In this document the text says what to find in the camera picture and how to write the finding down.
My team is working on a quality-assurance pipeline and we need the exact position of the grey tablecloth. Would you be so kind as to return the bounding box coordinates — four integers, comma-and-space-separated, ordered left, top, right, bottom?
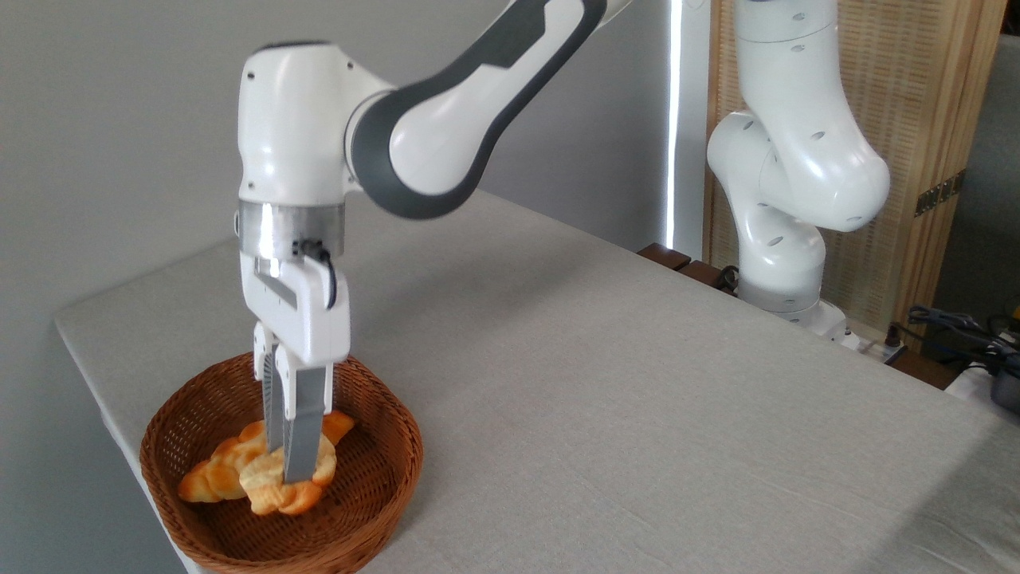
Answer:
54, 190, 1020, 574

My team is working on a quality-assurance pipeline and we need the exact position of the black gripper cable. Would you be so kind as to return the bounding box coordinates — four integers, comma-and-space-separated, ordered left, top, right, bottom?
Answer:
292, 238, 338, 311

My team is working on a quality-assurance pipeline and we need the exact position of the black cable bundle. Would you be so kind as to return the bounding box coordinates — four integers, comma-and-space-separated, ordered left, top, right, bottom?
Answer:
891, 305, 1020, 369

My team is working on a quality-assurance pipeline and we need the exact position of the dark grey box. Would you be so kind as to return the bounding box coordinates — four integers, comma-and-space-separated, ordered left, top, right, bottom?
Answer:
990, 368, 1020, 415

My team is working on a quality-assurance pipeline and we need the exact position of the brown wicker basket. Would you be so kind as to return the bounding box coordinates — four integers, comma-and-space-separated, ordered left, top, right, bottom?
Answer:
139, 351, 425, 574

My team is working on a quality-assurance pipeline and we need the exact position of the long golden braided bread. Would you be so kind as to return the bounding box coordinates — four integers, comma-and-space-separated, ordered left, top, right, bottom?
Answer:
177, 410, 355, 504

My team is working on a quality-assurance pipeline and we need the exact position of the dark brown wooden block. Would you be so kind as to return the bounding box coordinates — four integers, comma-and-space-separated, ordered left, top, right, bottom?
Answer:
677, 260, 739, 297
637, 243, 692, 272

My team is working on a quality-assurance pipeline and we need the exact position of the dark metal screen hinge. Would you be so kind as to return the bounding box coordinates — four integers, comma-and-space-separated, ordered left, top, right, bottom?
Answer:
914, 169, 967, 218

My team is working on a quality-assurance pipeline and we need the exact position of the wooden folding screen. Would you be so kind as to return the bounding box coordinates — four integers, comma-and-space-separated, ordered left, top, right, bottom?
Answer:
704, 0, 1010, 337

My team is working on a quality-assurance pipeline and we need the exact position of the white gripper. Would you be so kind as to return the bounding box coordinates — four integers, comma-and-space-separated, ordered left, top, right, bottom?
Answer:
239, 252, 352, 485

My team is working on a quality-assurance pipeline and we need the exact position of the round pale bread roll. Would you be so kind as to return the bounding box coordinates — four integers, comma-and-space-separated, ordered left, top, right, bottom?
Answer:
239, 434, 339, 517

